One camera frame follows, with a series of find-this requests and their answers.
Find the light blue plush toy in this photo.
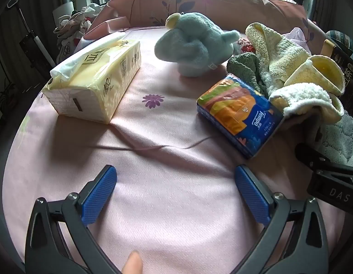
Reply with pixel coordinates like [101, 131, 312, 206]
[154, 12, 241, 77]

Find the pink floral pillow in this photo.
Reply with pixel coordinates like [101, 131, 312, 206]
[85, 0, 325, 43]

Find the green knitted cloth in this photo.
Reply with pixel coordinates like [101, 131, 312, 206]
[226, 52, 268, 95]

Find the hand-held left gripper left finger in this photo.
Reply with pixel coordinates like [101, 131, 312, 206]
[24, 165, 122, 274]

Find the red and white sock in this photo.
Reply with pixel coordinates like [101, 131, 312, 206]
[236, 38, 255, 54]

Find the black and gold tin box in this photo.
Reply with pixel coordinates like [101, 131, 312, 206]
[321, 38, 353, 112]

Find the pale yellow waffle towel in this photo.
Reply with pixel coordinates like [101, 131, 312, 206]
[245, 22, 311, 92]

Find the blue and orange tissue packet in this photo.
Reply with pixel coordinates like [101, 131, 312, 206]
[196, 73, 285, 160]

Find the large yellow tissue pack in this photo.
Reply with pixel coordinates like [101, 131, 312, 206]
[42, 33, 142, 124]

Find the white cylinder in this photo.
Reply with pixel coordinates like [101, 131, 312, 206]
[52, 1, 75, 20]

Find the white fluffy yellow-lined cloth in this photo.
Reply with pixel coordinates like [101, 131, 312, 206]
[269, 55, 346, 124]

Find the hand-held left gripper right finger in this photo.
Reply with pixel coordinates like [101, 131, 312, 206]
[234, 164, 329, 274]

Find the black long-handled tool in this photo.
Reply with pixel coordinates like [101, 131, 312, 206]
[6, 0, 55, 67]

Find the pile of clothes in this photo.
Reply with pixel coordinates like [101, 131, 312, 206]
[53, 3, 104, 63]

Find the patterned cushion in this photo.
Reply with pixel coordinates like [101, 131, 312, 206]
[326, 30, 353, 52]

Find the pale grey embossed cloth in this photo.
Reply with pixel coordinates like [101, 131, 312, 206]
[319, 108, 353, 167]

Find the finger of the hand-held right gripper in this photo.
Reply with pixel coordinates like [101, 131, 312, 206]
[295, 143, 341, 175]

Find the person's left hand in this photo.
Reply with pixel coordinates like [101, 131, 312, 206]
[121, 250, 143, 274]

